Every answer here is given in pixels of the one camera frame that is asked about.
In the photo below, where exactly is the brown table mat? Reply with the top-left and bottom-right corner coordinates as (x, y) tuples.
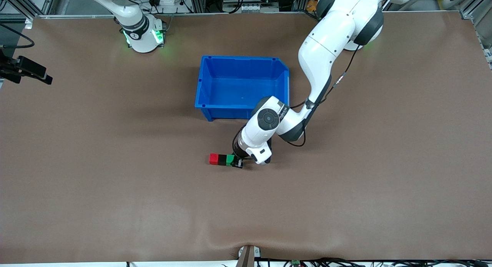
(0, 11), (492, 264)

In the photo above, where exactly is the camera mount post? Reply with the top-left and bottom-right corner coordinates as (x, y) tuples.
(238, 245), (261, 267)

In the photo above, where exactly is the aluminium frame profile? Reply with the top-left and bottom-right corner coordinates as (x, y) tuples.
(184, 0), (206, 13)
(12, 0), (59, 16)
(459, 0), (492, 33)

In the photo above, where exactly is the blue plastic storage bin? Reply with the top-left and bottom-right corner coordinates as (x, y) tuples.
(194, 55), (290, 122)

